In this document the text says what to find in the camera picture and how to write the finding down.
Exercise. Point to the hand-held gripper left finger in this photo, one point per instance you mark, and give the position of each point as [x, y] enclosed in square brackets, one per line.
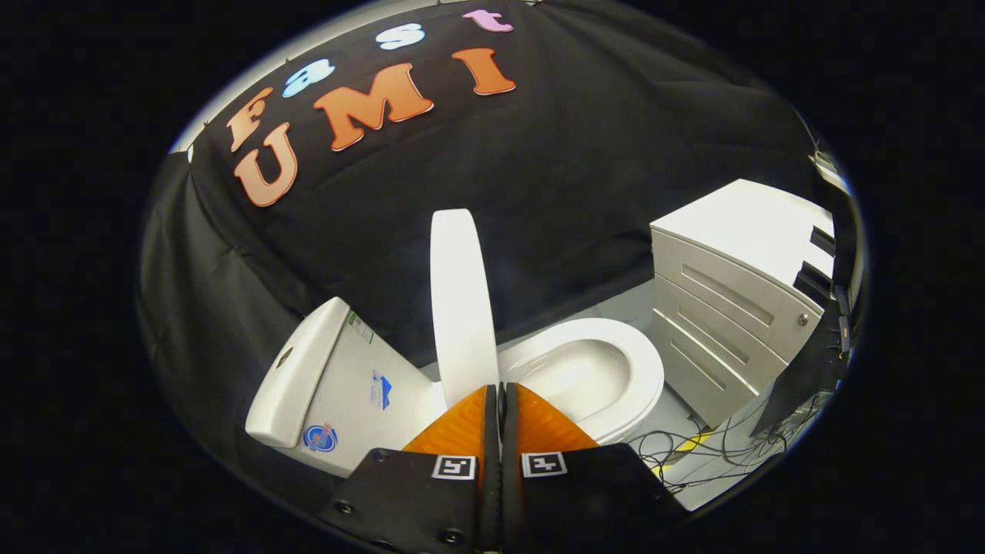
[431, 500]

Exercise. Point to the white toilet bowl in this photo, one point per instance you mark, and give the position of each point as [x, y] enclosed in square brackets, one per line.
[577, 377]

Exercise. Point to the white drawer cabinet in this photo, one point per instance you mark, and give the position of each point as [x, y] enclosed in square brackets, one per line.
[731, 231]

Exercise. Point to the dark flat panel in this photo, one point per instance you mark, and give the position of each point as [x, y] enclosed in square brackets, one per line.
[808, 377]

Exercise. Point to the black backdrop cloth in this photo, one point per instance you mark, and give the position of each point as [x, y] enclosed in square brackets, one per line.
[577, 192]

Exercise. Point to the yellow black floor tape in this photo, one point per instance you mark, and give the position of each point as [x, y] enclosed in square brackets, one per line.
[692, 442]

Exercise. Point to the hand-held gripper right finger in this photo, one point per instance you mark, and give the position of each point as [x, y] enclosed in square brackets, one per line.
[577, 500]

